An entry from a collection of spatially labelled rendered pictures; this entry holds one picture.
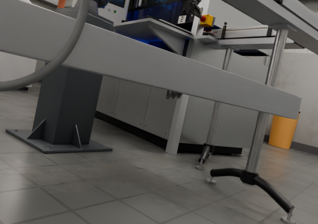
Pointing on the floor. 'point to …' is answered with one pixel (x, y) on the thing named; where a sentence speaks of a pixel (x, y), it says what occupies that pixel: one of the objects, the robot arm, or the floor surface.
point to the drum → (282, 131)
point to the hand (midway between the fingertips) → (199, 17)
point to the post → (192, 49)
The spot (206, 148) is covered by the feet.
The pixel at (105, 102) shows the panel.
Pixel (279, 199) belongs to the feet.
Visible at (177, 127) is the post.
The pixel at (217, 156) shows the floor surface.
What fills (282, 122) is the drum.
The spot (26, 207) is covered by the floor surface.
